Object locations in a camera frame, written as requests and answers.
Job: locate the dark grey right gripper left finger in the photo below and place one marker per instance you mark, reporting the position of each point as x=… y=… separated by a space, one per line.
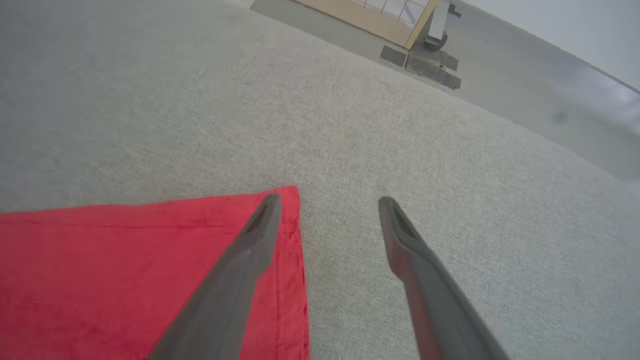
x=225 y=295

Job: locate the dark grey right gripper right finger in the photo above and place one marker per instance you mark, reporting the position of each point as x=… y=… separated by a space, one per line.
x=440 y=305

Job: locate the red garment with white trim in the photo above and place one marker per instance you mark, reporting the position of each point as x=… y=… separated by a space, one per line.
x=100 y=280

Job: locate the grey metal panel support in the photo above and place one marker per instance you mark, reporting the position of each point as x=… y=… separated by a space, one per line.
x=437 y=25

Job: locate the lemon print partition panel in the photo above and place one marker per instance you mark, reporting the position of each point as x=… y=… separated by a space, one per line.
x=360 y=17

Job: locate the dark panel base plate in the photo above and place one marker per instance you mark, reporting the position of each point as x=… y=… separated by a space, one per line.
x=432 y=67

